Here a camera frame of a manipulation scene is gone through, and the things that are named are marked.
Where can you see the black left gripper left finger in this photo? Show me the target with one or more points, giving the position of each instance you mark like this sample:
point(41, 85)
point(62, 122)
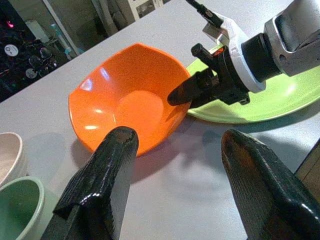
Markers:
point(100, 175)

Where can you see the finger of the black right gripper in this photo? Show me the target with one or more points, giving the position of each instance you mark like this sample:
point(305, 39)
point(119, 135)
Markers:
point(203, 53)
point(190, 90)

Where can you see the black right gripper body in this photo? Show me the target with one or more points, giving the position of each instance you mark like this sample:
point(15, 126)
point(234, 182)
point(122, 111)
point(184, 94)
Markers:
point(228, 80)

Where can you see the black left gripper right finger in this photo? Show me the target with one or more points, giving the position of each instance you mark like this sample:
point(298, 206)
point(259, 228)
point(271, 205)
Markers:
point(262, 195)

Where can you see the orange plastic bowl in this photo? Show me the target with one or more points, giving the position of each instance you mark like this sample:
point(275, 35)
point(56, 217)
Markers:
point(120, 87)

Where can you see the light green plate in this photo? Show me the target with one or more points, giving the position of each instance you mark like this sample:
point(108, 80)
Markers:
point(275, 100)

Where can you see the white framed cabinet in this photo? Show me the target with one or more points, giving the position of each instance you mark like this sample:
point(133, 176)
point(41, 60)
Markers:
point(147, 8)

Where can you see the green cup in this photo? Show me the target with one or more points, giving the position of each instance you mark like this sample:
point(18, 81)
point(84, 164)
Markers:
point(17, 207)

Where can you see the white speckled bowl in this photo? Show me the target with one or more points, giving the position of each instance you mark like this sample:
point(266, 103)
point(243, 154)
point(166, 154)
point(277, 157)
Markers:
point(10, 155)

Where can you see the dark glass display cabinet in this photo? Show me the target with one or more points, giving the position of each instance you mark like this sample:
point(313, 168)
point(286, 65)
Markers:
point(30, 50)

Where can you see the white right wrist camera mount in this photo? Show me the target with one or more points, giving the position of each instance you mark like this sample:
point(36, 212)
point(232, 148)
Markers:
point(235, 37)

